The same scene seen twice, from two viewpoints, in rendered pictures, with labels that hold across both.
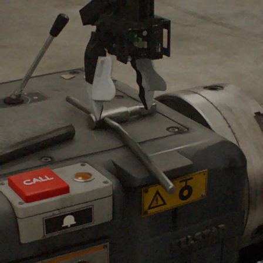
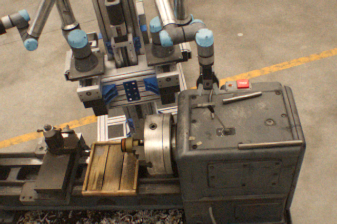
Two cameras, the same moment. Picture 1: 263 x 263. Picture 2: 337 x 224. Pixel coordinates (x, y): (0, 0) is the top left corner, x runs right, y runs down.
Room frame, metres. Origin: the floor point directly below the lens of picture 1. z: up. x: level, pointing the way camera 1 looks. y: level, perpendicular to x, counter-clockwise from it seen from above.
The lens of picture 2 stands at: (2.11, 0.71, 2.56)
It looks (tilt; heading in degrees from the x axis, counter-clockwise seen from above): 46 degrees down; 220
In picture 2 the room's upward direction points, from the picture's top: 9 degrees counter-clockwise
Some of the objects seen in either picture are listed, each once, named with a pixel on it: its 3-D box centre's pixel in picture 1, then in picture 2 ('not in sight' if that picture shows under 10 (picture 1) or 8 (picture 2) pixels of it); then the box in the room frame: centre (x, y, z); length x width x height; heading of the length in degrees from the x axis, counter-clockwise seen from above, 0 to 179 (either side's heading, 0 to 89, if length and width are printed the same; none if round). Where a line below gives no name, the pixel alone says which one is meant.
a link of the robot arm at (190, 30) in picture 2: not in sight; (195, 31); (0.92, -0.08, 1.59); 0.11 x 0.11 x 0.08; 45
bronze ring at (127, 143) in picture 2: not in sight; (130, 144); (1.31, -0.28, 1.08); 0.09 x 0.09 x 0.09; 32
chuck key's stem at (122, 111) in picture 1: (122, 113); (202, 105); (1.04, 0.01, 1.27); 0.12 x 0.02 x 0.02; 125
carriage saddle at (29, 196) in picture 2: not in sight; (52, 167); (1.58, -0.71, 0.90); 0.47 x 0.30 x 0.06; 32
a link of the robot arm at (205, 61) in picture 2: not in sight; (205, 57); (0.98, 0.00, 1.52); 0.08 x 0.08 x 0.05
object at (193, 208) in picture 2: not in sight; (234, 201); (1.01, 0.18, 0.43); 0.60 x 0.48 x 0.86; 122
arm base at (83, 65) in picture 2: not in sight; (84, 58); (0.98, -0.89, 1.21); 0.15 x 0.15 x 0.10
